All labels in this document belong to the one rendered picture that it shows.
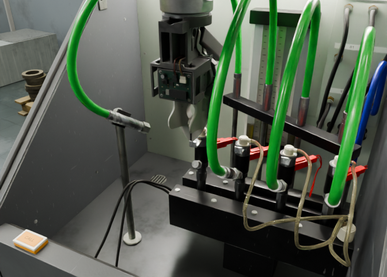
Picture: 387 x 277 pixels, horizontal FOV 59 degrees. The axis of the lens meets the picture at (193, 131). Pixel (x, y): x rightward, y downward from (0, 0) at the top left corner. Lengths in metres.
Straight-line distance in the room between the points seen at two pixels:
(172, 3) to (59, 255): 0.45
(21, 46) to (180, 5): 4.18
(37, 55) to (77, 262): 4.21
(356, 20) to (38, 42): 4.23
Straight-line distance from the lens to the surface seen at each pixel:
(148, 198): 0.92
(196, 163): 0.64
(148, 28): 0.96
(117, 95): 0.93
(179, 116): 0.57
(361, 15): 0.81
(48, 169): 0.80
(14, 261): 0.73
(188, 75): 0.48
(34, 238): 0.69
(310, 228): 0.65
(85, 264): 0.63
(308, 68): 0.66
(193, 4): 0.48
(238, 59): 0.78
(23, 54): 4.64
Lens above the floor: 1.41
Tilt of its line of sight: 28 degrees down
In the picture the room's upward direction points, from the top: straight up
